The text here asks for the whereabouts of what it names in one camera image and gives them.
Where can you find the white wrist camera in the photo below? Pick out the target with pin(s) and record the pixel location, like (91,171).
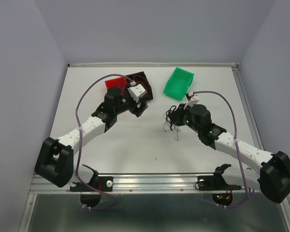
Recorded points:
(192,98)
(136,92)

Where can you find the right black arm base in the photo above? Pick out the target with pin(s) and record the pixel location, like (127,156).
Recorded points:
(215,181)

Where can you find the green plastic bin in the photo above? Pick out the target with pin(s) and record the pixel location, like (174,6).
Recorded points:
(178,84)

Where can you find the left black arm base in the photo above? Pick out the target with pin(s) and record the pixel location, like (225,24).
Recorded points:
(91,176)

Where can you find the aluminium front rail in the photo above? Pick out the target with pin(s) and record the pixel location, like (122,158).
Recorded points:
(151,183)

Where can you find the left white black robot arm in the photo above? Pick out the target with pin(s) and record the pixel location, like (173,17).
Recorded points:
(55,161)

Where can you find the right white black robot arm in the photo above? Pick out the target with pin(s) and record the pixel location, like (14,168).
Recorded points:
(268,172)

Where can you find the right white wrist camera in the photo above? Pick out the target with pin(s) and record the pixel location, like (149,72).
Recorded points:
(192,98)

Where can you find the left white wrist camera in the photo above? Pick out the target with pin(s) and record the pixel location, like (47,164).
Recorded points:
(136,92)

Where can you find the red plastic bin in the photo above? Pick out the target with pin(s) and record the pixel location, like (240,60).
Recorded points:
(119,82)

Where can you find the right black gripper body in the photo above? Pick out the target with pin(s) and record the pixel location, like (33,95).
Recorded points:
(184,116)

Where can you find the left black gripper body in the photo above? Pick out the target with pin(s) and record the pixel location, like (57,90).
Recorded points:
(127,103)

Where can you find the black plastic bin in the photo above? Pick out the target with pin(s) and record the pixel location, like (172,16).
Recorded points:
(141,78)

